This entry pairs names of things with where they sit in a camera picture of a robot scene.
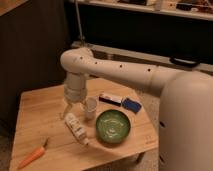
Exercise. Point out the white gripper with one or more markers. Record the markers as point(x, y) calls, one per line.
point(75, 91)

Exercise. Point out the white plastic bottle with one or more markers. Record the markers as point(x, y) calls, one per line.
point(76, 128)

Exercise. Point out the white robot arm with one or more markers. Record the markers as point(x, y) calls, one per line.
point(185, 111)

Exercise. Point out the green ceramic bowl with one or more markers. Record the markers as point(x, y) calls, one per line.
point(112, 126)

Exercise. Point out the white paper cup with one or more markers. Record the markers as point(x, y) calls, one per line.
point(91, 106)

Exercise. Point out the black and white eraser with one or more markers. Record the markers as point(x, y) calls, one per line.
point(110, 98)

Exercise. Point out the wooden table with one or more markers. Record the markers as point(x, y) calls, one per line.
point(39, 119)

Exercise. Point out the blue sponge block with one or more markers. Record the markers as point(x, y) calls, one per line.
point(131, 105)

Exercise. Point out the orange carrot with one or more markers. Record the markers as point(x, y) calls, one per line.
point(37, 153)

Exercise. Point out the metal pole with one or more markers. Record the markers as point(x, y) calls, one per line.
point(81, 36)

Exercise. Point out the black case handle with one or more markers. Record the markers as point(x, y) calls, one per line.
point(184, 63)

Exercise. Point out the wall shelf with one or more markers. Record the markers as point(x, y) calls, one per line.
point(163, 7)

